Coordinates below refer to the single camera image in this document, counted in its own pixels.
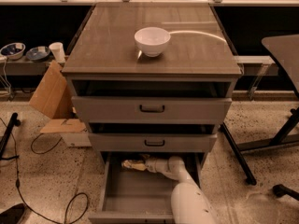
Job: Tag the blue patterned bowl left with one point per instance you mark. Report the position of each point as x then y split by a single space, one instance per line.
13 51

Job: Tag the top grey drawer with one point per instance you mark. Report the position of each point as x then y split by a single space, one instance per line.
166 102

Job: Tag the grey drawer cabinet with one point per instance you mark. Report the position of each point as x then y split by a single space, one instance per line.
197 51

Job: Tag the black metal stand right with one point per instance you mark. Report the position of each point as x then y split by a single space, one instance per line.
282 137

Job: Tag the grey low shelf left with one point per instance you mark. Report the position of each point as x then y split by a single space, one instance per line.
24 67

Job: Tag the black caster bottom right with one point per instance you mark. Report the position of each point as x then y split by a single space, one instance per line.
281 190

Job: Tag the blue patterned bowl right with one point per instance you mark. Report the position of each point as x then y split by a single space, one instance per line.
38 54

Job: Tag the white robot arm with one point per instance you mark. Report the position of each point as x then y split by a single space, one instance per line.
189 204

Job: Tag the black object bottom left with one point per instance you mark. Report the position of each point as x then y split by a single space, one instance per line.
13 215

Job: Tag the white paper cup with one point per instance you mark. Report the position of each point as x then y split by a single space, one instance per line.
57 49

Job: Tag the upright cardboard sheet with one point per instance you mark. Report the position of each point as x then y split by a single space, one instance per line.
52 96

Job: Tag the dark round table top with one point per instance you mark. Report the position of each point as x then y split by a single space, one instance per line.
284 49

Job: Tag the orange can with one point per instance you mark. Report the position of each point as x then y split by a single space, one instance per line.
128 163

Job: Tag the black stand leg left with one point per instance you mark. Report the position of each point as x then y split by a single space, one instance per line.
13 122

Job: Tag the white bowl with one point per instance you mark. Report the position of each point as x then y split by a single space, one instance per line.
152 41

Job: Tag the blue patterned bowl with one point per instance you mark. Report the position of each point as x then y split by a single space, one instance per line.
13 51
38 54

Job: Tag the bottom grey drawer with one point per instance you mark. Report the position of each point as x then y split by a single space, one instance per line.
129 196

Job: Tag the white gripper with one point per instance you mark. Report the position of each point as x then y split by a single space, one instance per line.
151 165

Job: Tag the flat cardboard piece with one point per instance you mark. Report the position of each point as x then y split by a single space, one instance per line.
63 126

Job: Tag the middle grey drawer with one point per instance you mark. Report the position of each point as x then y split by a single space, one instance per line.
152 137

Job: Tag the grey drawer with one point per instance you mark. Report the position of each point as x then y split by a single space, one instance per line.
152 137
129 196
166 102

